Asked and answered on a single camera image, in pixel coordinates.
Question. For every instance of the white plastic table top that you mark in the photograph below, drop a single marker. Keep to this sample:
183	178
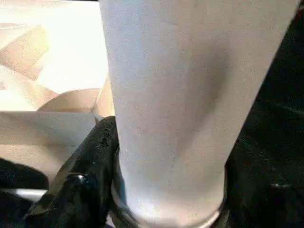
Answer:
52	61

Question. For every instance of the black plastic mat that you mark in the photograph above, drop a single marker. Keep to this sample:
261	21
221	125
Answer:
280	118

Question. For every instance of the white plastic table leg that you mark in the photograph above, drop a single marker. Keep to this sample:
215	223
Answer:
185	95

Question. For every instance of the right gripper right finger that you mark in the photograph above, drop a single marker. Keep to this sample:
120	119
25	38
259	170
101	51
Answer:
266	194

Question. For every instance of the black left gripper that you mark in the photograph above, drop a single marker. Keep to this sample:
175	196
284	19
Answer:
19	185

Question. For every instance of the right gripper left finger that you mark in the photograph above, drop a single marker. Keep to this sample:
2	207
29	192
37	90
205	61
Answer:
80	190

